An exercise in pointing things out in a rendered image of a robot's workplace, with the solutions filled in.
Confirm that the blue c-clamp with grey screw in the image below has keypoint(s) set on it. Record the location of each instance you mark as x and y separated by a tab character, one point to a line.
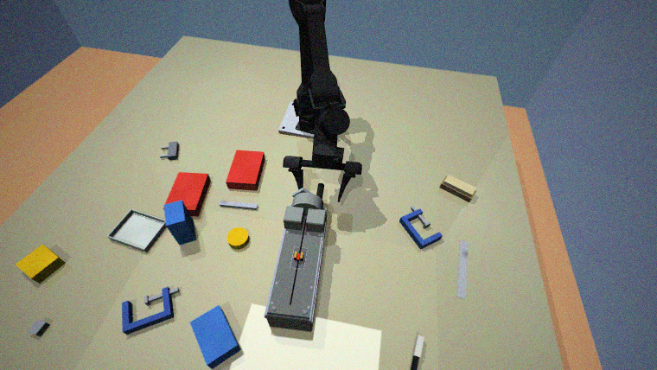
128	326
421	243

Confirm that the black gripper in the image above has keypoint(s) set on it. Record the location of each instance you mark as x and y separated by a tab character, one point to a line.
294	163

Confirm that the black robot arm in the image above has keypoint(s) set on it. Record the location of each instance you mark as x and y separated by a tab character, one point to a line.
320	102

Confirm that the yellow short cylinder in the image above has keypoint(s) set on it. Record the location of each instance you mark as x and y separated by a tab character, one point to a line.
238	238

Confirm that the red rectangular block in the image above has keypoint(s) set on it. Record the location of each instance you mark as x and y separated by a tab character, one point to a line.
246	170
192	189

